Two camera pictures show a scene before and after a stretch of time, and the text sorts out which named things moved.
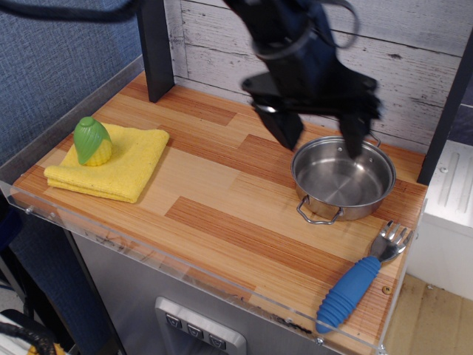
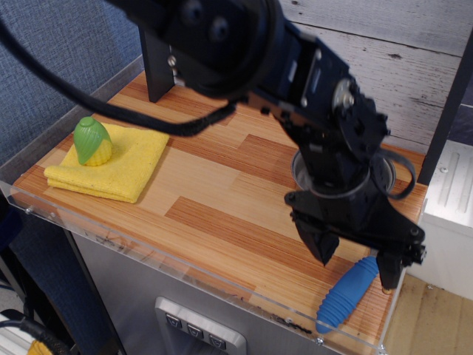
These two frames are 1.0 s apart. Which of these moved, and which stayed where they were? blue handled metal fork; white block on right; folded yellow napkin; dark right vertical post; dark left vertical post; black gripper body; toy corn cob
Moved: black gripper body
Stayed: toy corn cob; white block on right; dark left vertical post; dark right vertical post; folded yellow napkin; blue handled metal fork
